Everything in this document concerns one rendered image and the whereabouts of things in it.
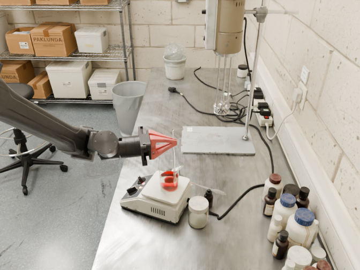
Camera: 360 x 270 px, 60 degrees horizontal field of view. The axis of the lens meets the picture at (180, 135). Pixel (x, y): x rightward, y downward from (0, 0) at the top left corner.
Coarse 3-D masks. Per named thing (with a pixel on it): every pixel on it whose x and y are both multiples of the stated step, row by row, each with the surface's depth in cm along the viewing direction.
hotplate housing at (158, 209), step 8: (184, 192) 95; (120, 200) 98; (128, 200) 96; (136, 200) 94; (144, 200) 93; (152, 200) 92; (184, 200) 94; (128, 208) 98; (136, 208) 96; (144, 208) 94; (152, 208) 93; (160, 208) 91; (168, 208) 90; (176, 208) 90; (184, 208) 96; (152, 216) 95; (160, 216) 93; (168, 216) 92; (176, 216) 91
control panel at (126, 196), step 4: (144, 176) 105; (148, 176) 103; (136, 180) 106; (148, 180) 101; (136, 184) 102; (140, 184) 101; (144, 184) 99; (140, 188) 98; (136, 192) 97; (124, 196) 99; (128, 196) 97; (132, 196) 96; (136, 196) 94
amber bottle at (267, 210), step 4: (272, 188) 93; (268, 192) 92; (272, 192) 91; (268, 196) 93; (272, 196) 92; (264, 200) 94; (268, 200) 93; (272, 200) 93; (264, 204) 95; (268, 204) 93; (272, 204) 93; (264, 208) 95; (268, 208) 94; (272, 208) 94; (264, 212) 96; (268, 212) 95; (272, 212) 95; (268, 216) 96
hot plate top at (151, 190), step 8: (152, 176) 99; (152, 184) 95; (184, 184) 95; (144, 192) 92; (152, 192) 92; (160, 192) 92; (176, 192) 92; (160, 200) 90; (168, 200) 90; (176, 200) 90
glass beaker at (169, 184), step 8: (168, 160) 93; (160, 168) 92; (168, 168) 94; (176, 168) 93; (160, 176) 90; (168, 176) 88; (176, 176) 89; (160, 184) 92; (168, 184) 90; (176, 184) 91; (168, 192) 91
